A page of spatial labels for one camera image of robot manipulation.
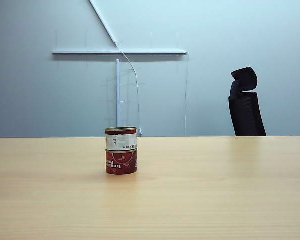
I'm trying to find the red tomato paste can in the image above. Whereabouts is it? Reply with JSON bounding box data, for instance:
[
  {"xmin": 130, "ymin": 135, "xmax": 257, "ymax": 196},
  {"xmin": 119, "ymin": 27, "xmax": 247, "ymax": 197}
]
[
  {"xmin": 105, "ymin": 148, "xmax": 138, "ymax": 176},
  {"xmin": 104, "ymin": 126, "xmax": 138, "ymax": 152}
]

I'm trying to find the black mesh office chair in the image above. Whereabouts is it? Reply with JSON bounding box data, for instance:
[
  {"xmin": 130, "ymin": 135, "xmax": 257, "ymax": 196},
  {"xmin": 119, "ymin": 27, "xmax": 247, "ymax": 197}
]
[{"xmin": 227, "ymin": 66, "xmax": 268, "ymax": 137}]

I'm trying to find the white vertical cable conduit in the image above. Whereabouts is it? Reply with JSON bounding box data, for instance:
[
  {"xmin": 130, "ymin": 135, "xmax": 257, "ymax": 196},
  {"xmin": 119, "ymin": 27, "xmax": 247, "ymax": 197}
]
[{"xmin": 115, "ymin": 58, "xmax": 122, "ymax": 129}]

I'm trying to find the thin white straight cable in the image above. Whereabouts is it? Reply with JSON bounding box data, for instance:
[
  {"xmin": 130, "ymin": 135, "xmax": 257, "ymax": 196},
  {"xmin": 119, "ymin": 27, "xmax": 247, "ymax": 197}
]
[{"xmin": 184, "ymin": 53, "xmax": 190, "ymax": 137}]

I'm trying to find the thin white curved cable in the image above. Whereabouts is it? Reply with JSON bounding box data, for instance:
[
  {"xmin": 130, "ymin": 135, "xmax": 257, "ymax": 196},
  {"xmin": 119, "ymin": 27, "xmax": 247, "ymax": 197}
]
[{"xmin": 116, "ymin": 41, "xmax": 142, "ymax": 130}]

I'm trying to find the white horizontal cable conduit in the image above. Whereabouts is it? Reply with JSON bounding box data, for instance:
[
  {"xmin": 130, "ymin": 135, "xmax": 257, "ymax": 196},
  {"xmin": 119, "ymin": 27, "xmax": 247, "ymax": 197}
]
[{"xmin": 51, "ymin": 48, "xmax": 189, "ymax": 56}]

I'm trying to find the white diagonal cable conduit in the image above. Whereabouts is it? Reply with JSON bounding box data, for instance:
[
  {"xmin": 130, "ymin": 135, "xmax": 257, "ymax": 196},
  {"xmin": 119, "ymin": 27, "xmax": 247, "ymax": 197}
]
[{"xmin": 88, "ymin": 0, "xmax": 120, "ymax": 46}]

